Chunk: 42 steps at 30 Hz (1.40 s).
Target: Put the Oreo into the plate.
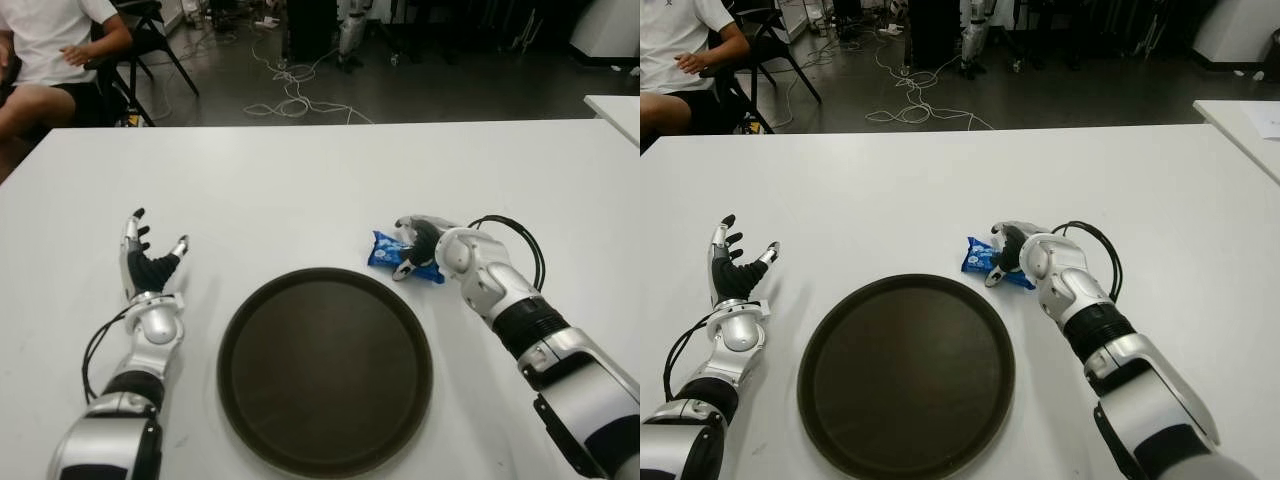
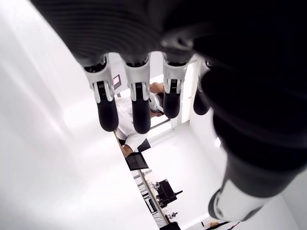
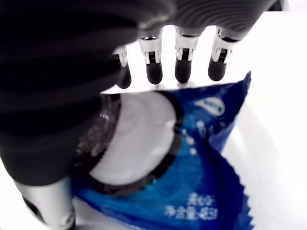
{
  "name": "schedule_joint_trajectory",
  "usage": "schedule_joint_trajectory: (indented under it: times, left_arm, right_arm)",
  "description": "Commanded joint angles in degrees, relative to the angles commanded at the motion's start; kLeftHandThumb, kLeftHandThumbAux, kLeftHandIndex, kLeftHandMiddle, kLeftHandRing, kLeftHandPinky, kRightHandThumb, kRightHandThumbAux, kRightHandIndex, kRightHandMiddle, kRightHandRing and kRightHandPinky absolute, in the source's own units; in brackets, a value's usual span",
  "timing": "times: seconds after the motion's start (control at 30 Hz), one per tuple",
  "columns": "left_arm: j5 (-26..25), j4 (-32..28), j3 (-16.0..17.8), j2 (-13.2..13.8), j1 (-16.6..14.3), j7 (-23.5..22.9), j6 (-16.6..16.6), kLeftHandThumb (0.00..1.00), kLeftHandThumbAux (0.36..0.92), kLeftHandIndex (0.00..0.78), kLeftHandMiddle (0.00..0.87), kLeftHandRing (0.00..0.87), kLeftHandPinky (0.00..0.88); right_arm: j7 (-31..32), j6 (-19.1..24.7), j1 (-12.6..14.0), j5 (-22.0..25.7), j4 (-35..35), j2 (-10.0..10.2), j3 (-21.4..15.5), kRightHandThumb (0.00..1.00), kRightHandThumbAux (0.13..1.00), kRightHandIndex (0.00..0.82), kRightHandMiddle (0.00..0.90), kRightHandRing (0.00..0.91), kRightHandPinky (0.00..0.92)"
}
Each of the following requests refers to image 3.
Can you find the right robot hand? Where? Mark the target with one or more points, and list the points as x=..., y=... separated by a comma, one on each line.
x=48, y=72

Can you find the blue Oreo cookie pack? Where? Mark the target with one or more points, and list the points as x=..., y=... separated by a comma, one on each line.
x=192, y=167

